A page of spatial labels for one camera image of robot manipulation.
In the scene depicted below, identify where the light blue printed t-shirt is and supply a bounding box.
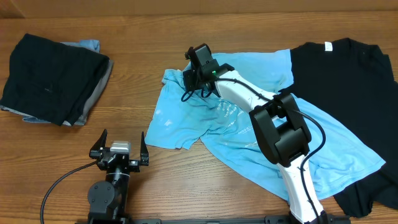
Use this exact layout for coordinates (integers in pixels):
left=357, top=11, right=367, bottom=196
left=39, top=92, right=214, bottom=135
left=146, top=49, right=384, bottom=199

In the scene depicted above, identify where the folded black garment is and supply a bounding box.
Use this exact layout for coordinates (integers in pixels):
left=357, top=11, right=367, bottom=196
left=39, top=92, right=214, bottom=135
left=1, top=34, right=110, bottom=126

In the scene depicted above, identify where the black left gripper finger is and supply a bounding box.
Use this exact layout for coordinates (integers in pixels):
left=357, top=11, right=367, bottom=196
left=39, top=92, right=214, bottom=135
left=90, top=129, right=108, bottom=151
left=140, top=132, right=149, bottom=155

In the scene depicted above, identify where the cardboard back wall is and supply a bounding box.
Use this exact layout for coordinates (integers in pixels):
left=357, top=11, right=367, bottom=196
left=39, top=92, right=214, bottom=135
left=1, top=0, right=397, bottom=19

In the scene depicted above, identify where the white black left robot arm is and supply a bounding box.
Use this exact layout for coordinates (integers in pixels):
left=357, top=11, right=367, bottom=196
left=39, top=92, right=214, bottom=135
left=87, top=130, right=149, bottom=224

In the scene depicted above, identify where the folded grey garment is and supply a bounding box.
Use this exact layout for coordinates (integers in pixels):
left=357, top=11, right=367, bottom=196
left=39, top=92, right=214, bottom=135
left=1, top=60, right=114, bottom=126

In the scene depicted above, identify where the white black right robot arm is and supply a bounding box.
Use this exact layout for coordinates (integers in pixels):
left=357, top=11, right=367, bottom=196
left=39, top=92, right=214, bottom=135
left=181, top=44, right=329, bottom=223

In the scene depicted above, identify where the black t-shirt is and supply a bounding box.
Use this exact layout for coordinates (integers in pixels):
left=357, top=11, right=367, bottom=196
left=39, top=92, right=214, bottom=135
left=286, top=38, right=397, bottom=218

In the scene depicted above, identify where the folded light blue garment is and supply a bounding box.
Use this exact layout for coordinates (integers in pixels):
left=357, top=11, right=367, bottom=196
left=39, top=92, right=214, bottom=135
left=63, top=39, right=100, bottom=53

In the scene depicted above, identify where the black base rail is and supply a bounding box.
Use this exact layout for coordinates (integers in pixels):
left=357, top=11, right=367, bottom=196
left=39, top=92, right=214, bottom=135
left=74, top=214, right=352, bottom=224

